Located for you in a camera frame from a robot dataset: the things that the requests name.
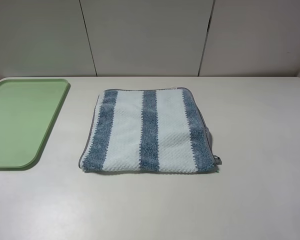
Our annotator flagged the blue white striped towel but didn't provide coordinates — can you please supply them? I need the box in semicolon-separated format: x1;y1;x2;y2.
78;87;222;174

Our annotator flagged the green plastic tray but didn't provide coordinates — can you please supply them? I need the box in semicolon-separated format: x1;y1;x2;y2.
0;79;71;170

